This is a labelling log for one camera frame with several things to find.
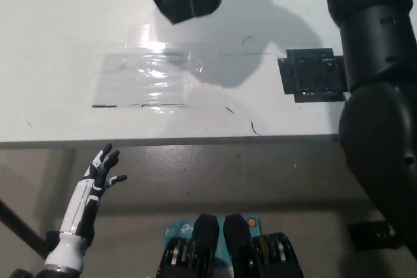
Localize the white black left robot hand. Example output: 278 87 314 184
58 143 128 236

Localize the black table leg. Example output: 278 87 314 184
0 198 55 261

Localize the clear tape rectangle patch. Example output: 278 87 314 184
93 53 205 109

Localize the black tape square patch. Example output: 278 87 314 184
277 48 351 104

